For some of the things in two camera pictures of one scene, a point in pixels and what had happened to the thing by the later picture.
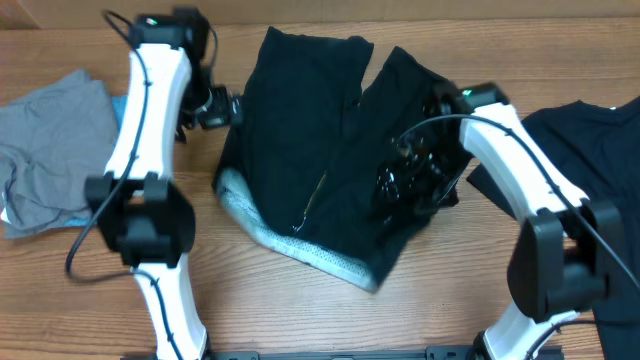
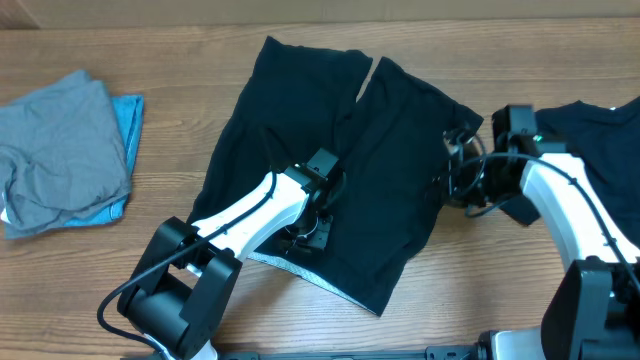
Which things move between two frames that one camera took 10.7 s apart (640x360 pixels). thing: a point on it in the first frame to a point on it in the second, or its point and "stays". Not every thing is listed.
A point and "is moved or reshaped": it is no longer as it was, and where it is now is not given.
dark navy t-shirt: (598, 149) stays
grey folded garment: (52, 142) stays
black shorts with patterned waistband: (302, 163) is moved or reshaped
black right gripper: (405, 178) to (458, 187)
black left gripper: (228, 110) to (319, 240)
